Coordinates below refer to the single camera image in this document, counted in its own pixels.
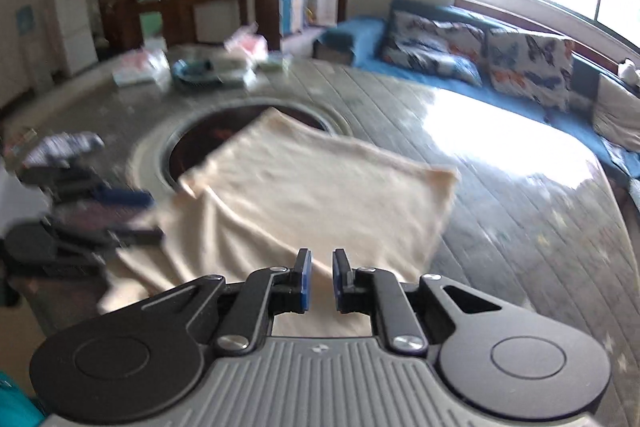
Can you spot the wooden sideboard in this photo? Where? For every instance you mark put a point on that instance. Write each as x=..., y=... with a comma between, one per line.
x=175, y=14

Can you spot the blue speckled cloth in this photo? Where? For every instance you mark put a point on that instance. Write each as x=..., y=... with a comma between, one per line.
x=65, y=148

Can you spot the upright butterfly print pillow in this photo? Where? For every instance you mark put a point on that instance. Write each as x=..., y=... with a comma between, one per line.
x=530, y=67

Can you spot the grey pillow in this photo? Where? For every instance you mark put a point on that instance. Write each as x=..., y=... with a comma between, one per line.
x=617, y=112

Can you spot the white refrigerator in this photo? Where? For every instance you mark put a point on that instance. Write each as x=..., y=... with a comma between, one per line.
x=72, y=24

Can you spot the panda plush toy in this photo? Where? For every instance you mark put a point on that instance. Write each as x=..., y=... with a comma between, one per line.
x=629, y=69

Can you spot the blue framed white box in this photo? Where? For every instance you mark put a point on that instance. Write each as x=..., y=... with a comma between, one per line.
x=294, y=7

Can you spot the teal clothing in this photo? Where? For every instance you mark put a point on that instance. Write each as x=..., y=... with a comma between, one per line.
x=15, y=402

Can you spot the blue sofa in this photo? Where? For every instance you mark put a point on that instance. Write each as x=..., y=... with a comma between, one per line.
x=350, y=38

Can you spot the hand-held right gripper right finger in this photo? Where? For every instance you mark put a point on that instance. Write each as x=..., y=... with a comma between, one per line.
x=340, y=281

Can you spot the white board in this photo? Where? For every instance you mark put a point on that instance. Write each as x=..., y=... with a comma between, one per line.
x=216, y=22

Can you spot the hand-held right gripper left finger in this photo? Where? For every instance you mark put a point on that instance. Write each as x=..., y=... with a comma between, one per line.
x=305, y=281

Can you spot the cream fleece garment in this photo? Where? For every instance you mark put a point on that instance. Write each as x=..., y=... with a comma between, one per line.
x=300, y=187

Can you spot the flat butterfly print pillow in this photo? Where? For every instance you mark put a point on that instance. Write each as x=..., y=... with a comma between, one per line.
x=430, y=47

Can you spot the large pink tissue pack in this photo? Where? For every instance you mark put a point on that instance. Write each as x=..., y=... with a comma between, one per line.
x=140, y=68

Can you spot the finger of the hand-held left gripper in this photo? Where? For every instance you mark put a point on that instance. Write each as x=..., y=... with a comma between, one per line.
x=137, y=235
x=127, y=198

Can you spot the small pink tissue pack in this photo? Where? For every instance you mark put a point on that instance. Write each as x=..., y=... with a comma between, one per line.
x=246, y=45

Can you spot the blue smartwatch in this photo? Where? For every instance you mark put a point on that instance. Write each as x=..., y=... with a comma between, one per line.
x=195, y=72

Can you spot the clear lidded green container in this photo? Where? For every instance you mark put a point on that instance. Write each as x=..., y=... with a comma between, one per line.
x=273, y=62

